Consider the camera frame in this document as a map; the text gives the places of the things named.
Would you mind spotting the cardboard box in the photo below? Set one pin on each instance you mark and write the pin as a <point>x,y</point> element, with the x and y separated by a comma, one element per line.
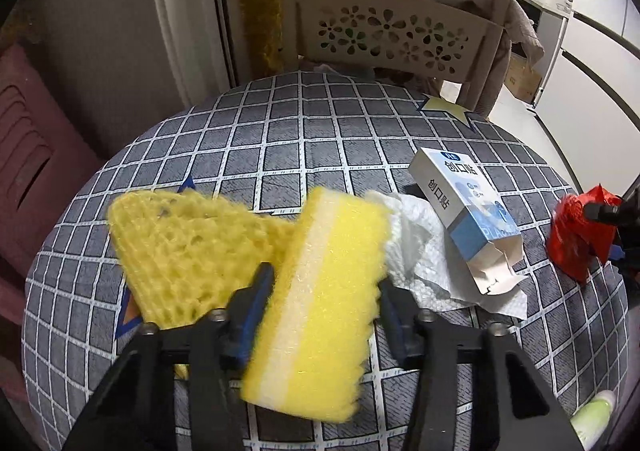
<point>522,78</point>

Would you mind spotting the red plastic bag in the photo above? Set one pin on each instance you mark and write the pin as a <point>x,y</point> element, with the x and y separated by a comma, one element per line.
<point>570,241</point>

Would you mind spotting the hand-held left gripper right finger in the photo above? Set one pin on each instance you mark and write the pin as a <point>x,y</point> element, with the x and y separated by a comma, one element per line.
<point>392,311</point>

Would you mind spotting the yellow sponge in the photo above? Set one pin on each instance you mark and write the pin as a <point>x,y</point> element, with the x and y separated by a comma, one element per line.
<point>315,311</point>

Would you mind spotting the green and white bottle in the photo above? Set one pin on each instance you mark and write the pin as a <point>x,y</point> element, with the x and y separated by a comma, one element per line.
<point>592,418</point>

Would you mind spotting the pink plastic stool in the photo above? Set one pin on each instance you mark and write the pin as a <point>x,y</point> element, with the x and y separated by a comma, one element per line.
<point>30,156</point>

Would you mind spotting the white refrigerator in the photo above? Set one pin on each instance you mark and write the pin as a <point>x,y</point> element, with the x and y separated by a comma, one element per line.
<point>600,56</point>

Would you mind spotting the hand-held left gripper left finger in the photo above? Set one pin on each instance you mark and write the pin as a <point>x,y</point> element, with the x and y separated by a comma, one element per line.
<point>260,291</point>

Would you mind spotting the crumpled white tissue paper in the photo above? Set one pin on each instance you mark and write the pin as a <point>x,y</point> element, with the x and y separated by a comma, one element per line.
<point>425,256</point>

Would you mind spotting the pale pink hanging cloth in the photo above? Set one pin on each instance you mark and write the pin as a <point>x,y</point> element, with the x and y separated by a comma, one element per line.
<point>520,31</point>

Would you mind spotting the beige flower-cutout storage rack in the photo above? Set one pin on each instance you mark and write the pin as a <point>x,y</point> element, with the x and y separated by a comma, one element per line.
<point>400,31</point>

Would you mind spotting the yellow foam fruit net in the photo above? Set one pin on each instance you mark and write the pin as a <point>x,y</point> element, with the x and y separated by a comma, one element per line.
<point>175,256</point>

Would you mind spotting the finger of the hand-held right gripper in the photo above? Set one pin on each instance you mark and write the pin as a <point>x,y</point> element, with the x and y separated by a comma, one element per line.
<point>625,256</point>
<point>610,213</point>

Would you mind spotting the white and blue box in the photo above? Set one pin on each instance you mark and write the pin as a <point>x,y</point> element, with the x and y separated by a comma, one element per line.
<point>465,196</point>

